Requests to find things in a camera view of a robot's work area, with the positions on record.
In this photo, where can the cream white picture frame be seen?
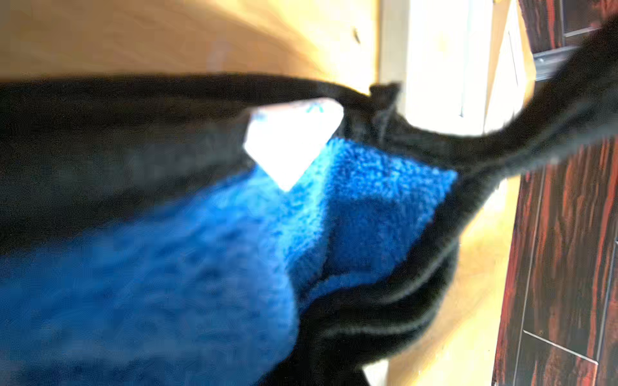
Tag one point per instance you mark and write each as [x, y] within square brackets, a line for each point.
[465, 66]

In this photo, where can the blue microfiber cloth black trim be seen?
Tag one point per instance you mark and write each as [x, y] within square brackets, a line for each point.
[247, 229]

